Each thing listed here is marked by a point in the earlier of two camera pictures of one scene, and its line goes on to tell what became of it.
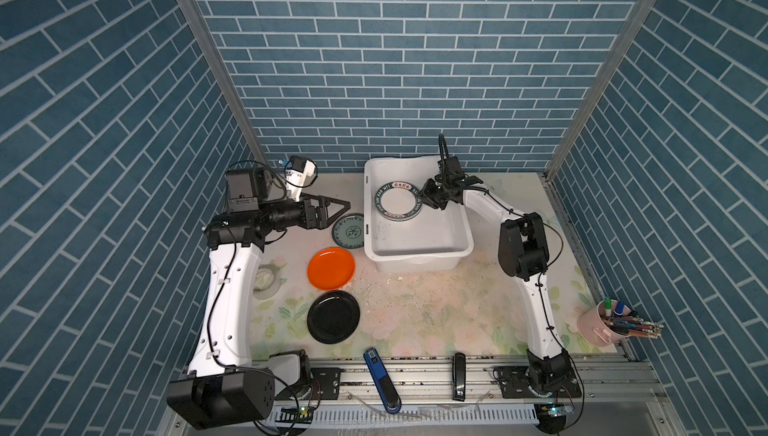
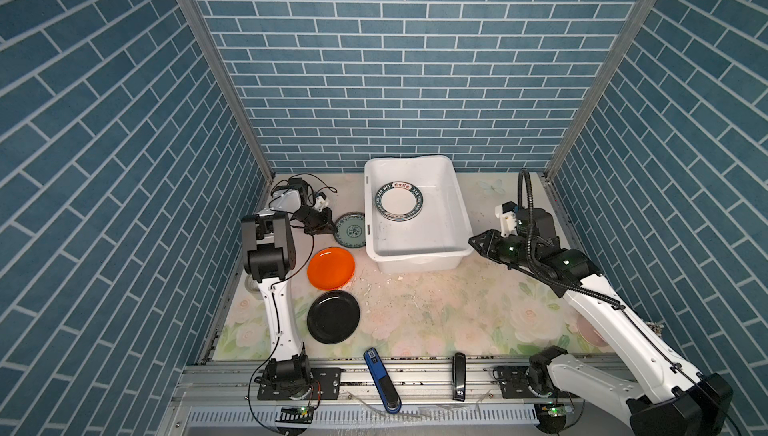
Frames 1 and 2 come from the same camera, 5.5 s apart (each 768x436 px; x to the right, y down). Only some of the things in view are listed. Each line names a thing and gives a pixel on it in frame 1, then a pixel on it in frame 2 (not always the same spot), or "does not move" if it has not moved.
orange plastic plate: [330, 269] does not move
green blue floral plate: [348, 230] does not move
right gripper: [425, 195] -> [487, 248]
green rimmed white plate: [398, 200] does not move
